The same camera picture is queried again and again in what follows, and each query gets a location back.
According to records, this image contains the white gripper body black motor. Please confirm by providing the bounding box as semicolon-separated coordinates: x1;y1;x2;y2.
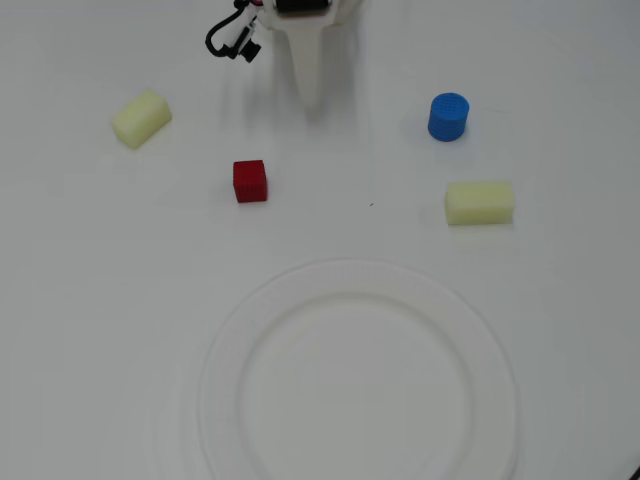
257;0;364;34

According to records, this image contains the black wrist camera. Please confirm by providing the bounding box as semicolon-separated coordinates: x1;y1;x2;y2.
227;27;263;64

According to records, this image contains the red cube block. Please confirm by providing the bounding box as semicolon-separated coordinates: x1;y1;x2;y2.
232;159;269;205

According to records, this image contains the pale yellow foam block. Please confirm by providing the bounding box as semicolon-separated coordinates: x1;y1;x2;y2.
110;88;174;152
443;180;517;228

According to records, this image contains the white round plate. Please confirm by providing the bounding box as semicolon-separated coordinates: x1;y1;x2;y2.
196;256;522;480

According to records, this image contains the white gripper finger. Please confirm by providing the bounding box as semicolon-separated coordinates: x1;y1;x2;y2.
279;24;332;115

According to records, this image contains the black camera cable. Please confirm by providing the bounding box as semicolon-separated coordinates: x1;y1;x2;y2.
204;8;251;59

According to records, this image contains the blue ribbed cylinder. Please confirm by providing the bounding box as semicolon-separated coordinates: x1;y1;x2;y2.
427;91;471;143

